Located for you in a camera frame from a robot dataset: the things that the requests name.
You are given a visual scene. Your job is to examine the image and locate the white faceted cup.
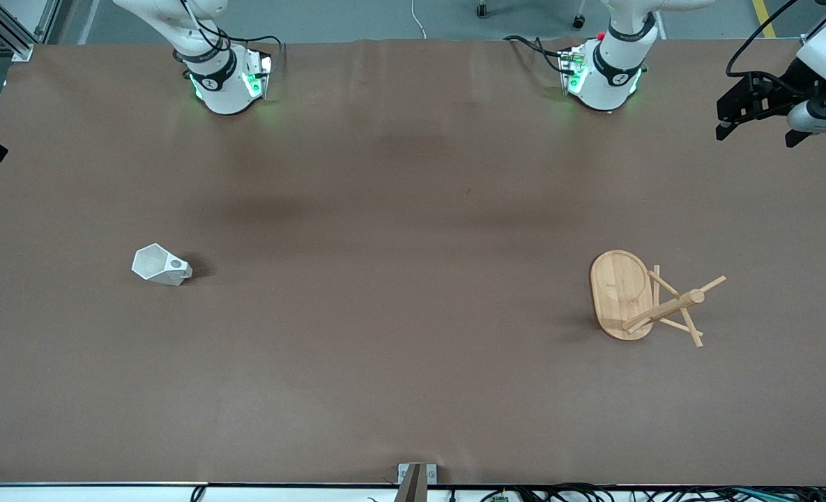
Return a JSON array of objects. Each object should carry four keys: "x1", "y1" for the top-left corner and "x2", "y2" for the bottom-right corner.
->
[{"x1": 132, "y1": 243, "x2": 193, "y2": 287}]

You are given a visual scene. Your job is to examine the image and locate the wooden cup rack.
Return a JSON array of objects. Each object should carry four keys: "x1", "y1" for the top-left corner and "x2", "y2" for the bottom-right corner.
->
[{"x1": 589, "y1": 250, "x2": 727, "y2": 348}]

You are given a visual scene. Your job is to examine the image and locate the brown table cover sheet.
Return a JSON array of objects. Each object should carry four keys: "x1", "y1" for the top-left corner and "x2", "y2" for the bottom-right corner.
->
[{"x1": 0, "y1": 38, "x2": 826, "y2": 487}]

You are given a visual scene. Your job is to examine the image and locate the aluminium frame profile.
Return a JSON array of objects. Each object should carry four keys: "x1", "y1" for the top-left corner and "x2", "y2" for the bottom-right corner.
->
[{"x1": 0, "y1": 0, "x2": 37, "y2": 62}]

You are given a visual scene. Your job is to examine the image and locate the black left base cable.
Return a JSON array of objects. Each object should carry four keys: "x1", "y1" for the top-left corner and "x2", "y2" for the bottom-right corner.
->
[{"x1": 503, "y1": 35, "x2": 568, "y2": 75}]

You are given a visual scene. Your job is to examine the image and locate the black cable bundle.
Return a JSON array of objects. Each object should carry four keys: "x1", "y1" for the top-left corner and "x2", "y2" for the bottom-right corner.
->
[{"x1": 448, "y1": 483, "x2": 826, "y2": 502}]

